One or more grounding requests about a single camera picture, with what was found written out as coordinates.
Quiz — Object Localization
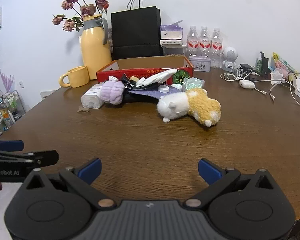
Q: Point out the coiled white cable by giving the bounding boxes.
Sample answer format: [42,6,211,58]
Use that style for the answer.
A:
[220,66,250,82]

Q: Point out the flat white box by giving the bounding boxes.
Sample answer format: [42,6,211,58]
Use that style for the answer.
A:
[160,39,183,47]

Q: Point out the white earbud case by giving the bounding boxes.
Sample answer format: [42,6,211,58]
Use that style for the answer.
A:
[239,79,255,89]

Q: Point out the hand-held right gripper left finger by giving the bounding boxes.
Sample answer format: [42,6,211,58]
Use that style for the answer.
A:
[25,158,117,210]

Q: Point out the red cardboard box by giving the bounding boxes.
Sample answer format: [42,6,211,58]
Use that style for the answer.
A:
[96,56,194,83]

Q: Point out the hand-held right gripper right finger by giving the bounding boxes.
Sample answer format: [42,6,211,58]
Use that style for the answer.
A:
[185,158,274,209]

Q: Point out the crumpled clear plastic bag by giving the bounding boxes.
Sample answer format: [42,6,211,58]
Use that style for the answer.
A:
[270,69,287,85]

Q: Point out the white striped packet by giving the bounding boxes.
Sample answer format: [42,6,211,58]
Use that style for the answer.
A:
[136,68,178,87]

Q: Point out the purple fluffy scrunchie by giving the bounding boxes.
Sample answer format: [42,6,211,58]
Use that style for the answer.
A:
[101,81,125,105]

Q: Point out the purple dried grass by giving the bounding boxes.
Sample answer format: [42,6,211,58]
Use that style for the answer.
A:
[0,67,15,93]

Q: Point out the black paper bag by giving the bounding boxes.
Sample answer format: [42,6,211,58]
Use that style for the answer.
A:
[111,0,164,60]

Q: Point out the yellow thermos jug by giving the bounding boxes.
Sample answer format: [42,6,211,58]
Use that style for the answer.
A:
[80,14,112,80]

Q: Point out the teal glitter packet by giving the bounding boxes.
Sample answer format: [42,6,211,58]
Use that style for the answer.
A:
[182,77,205,90]

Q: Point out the metal rolling cart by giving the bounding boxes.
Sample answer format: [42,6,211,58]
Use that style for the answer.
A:
[0,90,27,130]

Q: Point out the long white cable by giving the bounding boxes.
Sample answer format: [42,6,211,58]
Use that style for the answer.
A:
[269,71,300,109]

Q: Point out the white robot toy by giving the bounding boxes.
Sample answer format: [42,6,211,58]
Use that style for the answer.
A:
[221,47,239,72]

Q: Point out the dried pink flowers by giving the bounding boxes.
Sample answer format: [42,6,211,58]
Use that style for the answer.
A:
[52,0,109,32]

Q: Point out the white tissue packet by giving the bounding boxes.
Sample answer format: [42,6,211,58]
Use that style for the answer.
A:
[80,84,105,109]

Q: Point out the grey tin box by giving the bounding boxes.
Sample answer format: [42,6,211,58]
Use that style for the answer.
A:
[189,56,212,72]

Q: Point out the clear plastic container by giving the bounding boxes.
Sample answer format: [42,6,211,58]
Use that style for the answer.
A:
[162,45,186,57]

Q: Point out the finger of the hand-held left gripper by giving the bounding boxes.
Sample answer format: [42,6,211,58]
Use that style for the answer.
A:
[22,150,59,168]
[0,140,25,153]

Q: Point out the black cable bundle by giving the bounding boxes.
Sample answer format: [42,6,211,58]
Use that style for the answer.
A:
[121,74,138,88]

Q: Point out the green sanitizer bottle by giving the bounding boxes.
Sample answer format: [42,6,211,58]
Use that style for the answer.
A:
[255,52,264,72]

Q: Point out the white and yellow plush toy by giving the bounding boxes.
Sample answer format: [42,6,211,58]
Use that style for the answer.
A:
[157,88,221,127]

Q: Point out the black stand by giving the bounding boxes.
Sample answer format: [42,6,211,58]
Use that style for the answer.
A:
[260,52,269,75]

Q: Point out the colourful snack packets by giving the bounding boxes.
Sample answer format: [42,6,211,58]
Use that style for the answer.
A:
[272,52,297,80]

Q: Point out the purple cloth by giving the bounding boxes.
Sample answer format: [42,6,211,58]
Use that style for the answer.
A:
[129,84,188,99]

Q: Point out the yellow ceramic mug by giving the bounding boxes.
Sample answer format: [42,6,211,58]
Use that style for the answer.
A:
[59,65,90,88]

